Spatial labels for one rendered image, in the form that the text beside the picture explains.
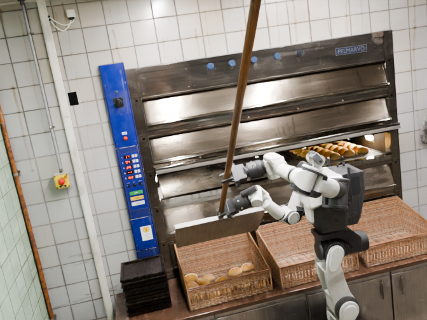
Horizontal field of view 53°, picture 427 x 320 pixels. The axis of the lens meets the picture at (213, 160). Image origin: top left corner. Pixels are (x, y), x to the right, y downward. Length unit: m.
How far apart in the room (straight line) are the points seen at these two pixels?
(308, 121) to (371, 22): 0.84
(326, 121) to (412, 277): 1.22
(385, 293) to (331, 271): 0.84
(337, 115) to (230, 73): 0.86
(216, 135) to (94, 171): 0.87
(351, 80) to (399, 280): 1.44
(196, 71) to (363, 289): 1.84
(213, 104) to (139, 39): 0.65
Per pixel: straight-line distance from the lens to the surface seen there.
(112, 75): 2.92
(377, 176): 3.58
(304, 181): 1.90
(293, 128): 3.19
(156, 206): 3.08
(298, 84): 3.20
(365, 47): 3.43
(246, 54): 1.38
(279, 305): 2.93
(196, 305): 2.85
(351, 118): 3.38
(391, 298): 3.30
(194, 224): 2.55
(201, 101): 3.01
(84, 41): 2.97
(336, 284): 2.54
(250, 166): 2.08
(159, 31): 2.98
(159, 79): 2.97
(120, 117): 2.93
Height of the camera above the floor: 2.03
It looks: 12 degrees down
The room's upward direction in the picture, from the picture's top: 9 degrees counter-clockwise
